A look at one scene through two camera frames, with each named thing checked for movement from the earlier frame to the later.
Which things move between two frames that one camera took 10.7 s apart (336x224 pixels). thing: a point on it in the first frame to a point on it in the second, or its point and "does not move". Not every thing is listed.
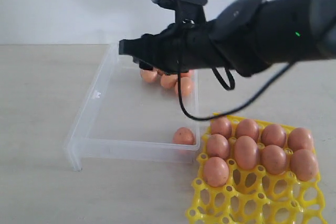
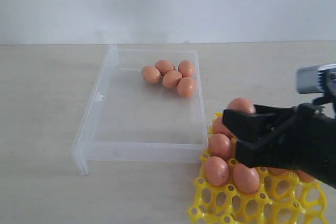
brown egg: (149, 75) does not move
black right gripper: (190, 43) to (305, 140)
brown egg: (216, 171) does not move
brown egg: (168, 81) does not move
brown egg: (183, 136) to (242, 104)
